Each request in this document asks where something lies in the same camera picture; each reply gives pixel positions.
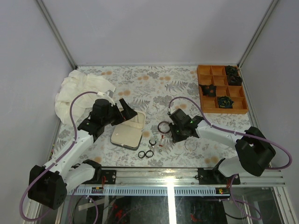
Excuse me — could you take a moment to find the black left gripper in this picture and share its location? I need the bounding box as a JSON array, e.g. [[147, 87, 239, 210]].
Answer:
[[103, 99, 138, 127]]

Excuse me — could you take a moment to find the cream navy jewelry box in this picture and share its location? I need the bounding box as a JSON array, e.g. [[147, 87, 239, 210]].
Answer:
[[110, 110, 146, 151]]

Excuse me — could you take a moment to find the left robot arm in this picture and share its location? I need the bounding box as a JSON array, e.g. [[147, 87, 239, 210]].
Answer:
[[25, 99, 137, 210]]

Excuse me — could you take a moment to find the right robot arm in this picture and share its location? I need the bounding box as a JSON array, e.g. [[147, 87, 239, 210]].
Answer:
[[169, 109, 276, 184]]

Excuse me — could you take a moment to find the silver hoop bangle right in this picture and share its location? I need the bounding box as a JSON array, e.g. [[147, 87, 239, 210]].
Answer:
[[184, 139, 198, 152]]

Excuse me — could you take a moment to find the twisted silver bangle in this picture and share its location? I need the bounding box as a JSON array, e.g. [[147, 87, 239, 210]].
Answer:
[[146, 104, 160, 116]]

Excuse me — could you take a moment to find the dark purple bangle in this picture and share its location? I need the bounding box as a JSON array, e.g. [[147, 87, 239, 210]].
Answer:
[[157, 121, 170, 134]]

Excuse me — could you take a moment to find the floral patterned tablecloth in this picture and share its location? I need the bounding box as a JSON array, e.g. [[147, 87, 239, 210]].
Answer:
[[54, 66, 237, 168]]

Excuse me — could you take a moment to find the dark flower with blue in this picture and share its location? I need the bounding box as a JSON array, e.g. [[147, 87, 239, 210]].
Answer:
[[217, 96, 234, 109]]

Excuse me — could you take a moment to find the wooden compartment tray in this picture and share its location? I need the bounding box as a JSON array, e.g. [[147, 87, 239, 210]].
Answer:
[[197, 65, 249, 114]]

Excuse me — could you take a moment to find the white crumpled cloth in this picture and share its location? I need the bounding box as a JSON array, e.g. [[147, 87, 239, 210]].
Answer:
[[55, 70, 116, 126]]

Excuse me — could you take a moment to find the dark fabric flower in tray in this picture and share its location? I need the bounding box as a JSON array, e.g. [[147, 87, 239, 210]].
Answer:
[[225, 65, 243, 86]]

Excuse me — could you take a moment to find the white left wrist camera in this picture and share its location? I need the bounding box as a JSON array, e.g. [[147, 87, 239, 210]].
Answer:
[[96, 90, 116, 106]]

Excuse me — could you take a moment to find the aluminium mounting rail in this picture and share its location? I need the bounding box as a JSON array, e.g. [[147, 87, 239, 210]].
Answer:
[[69, 167, 285, 197]]

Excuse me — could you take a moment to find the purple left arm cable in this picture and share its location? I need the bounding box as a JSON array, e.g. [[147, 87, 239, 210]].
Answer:
[[19, 91, 100, 224]]

